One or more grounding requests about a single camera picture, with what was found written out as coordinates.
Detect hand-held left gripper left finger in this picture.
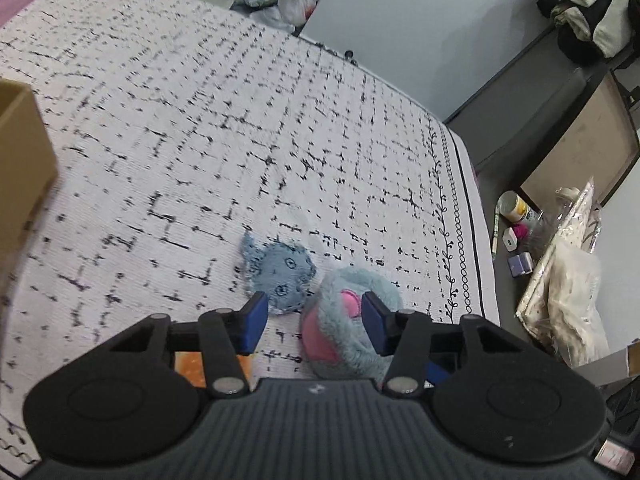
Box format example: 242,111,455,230
107,291,271,398

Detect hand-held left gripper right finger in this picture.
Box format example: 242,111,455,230
361,291,531,397

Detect grey pink paw plush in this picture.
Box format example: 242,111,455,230
299,266,405,381

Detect brown cardboard box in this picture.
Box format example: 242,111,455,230
0,79,60,271

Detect small blue-grey plush toy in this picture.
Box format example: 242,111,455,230
240,232,318,317

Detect orange burger plush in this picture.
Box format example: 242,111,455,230
172,351,252,389

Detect small purple box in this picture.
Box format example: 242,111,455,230
507,252,535,277

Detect white yellow cup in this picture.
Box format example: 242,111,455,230
496,191,538,223

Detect pillow in clear bag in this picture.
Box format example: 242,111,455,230
515,176,612,368

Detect white black-patterned blanket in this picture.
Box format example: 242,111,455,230
0,0,501,466

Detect grey board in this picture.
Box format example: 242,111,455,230
442,25,640,196

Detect pink white packet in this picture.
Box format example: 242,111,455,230
592,440,631,473

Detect brown wooden board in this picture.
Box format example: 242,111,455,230
520,71,640,211

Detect white plastic bag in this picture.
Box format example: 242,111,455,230
277,0,317,26

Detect black and cream hanging coat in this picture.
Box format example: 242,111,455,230
527,0,640,66

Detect black cables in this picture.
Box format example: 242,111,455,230
320,42,358,63

